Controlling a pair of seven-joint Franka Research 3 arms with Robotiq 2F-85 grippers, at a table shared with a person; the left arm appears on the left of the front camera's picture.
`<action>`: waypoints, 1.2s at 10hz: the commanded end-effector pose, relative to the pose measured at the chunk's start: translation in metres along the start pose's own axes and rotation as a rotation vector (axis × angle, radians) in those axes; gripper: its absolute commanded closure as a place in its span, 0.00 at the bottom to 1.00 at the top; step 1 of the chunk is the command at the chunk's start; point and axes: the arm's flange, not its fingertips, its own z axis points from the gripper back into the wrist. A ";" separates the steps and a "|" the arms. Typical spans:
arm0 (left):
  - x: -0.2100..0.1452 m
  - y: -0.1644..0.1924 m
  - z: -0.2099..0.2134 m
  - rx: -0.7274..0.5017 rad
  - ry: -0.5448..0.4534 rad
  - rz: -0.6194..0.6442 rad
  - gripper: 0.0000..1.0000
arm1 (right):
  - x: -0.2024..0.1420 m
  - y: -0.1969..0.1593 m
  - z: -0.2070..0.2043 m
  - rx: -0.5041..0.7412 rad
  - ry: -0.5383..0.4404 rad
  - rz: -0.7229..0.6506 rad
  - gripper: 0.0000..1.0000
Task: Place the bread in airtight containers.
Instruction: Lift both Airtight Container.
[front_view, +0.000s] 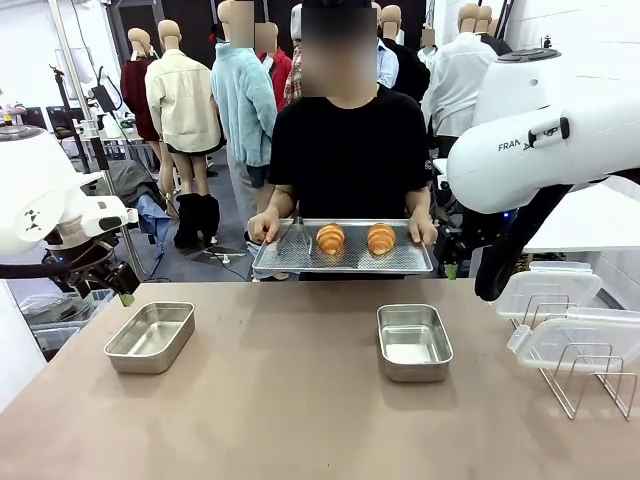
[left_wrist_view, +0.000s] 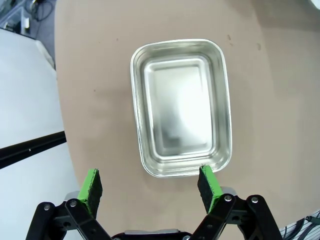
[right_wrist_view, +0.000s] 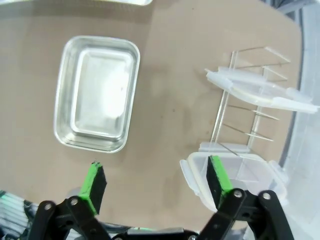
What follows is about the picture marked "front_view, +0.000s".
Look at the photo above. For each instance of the grey cloth pile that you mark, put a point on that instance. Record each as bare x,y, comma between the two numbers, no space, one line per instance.
125,185

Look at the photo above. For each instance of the mannequin in light blue fleece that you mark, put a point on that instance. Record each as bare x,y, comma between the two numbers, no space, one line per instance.
242,110

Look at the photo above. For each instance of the clear plastic storage bin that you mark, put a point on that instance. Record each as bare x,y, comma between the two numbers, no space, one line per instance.
52,335
65,302

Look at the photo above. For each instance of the silver perforated baking tray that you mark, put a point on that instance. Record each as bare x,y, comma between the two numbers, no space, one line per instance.
350,260

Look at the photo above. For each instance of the black light stand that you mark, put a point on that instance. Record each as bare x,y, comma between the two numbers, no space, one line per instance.
67,115

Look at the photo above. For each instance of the golden croissant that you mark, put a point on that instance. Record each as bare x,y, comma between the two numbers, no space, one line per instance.
381,239
330,238

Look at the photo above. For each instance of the mannequin in black jacket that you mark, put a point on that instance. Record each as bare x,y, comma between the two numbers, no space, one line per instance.
412,70

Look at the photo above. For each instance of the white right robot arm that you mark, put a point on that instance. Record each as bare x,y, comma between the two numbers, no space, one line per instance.
550,165

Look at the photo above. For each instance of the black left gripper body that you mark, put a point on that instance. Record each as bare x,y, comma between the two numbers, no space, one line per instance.
80,262

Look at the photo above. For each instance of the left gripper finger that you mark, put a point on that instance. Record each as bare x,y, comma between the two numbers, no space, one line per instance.
125,282
85,292

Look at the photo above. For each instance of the metal serving tongs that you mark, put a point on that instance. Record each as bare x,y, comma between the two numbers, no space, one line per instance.
295,237

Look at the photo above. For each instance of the mannequin in plaid shirt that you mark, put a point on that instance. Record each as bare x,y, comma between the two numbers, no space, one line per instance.
294,80

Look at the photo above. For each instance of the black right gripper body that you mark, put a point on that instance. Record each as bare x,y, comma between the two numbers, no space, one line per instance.
457,245

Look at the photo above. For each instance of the rectangular steel container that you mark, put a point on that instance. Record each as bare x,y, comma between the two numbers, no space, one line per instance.
412,345
150,335

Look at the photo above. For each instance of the mannequin in white shirt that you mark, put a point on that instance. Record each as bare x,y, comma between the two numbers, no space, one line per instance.
455,85

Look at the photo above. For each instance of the blue cloth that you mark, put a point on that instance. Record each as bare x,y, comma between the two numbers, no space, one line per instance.
152,220

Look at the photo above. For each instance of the person in black t-shirt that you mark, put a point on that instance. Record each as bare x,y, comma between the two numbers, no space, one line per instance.
350,155

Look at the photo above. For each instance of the mannequin in cream jacket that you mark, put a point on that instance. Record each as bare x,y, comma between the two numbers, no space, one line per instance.
182,105

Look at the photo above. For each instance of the mannequin in blue shirt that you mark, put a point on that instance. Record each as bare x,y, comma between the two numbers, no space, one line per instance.
386,65

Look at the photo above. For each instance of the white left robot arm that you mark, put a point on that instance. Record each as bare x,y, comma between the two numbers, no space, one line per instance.
30,190

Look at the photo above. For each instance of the person's left forearm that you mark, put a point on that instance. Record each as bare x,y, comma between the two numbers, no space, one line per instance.
419,205

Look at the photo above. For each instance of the person's left hand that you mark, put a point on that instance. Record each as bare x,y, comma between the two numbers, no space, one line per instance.
422,231

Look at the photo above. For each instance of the silver metal pole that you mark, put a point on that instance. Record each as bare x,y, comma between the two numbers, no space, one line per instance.
90,135

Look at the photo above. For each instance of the person's right forearm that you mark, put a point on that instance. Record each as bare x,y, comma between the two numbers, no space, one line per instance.
282,202

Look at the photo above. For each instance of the clear plastic container lid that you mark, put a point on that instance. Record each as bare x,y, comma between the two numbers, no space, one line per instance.
545,287
575,340

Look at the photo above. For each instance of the mannequin in red jacket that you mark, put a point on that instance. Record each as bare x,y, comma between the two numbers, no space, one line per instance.
281,70

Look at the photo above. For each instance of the person's right hand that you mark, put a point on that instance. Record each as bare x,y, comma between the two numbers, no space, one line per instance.
262,229

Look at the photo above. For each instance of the mannequin in dark red sweater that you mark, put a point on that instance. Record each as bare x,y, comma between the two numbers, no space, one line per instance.
137,95

